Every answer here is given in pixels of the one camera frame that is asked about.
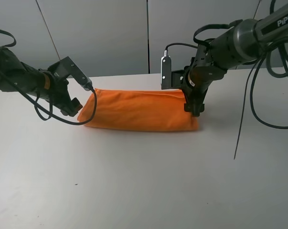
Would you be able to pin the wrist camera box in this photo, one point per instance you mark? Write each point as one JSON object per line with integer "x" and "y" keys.
{"x": 170, "y": 79}
{"x": 64, "y": 68}

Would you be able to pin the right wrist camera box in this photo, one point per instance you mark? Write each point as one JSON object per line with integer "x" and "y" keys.
{"x": 170, "y": 79}

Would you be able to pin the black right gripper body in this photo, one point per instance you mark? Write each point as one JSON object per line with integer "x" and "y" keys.
{"x": 198, "y": 79}

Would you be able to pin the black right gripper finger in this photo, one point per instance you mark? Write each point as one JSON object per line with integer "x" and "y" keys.
{"x": 188, "y": 107}
{"x": 197, "y": 109}

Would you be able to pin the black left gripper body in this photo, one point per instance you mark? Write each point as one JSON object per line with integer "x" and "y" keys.
{"x": 55, "y": 89}

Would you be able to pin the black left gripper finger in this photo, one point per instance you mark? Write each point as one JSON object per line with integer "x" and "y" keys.
{"x": 66, "y": 111}
{"x": 75, "y": 105}

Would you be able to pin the orange towel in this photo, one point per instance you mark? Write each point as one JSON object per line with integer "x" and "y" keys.
{"x": 158, "y": 111}

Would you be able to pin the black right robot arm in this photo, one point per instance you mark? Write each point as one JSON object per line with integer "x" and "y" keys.
{"x": 224, "y": 46}

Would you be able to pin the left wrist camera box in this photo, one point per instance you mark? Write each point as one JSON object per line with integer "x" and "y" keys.
{"x": 64, "y": 68}

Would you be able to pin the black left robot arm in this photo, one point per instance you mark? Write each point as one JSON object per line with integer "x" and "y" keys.
{"x": 38, "y": 82}

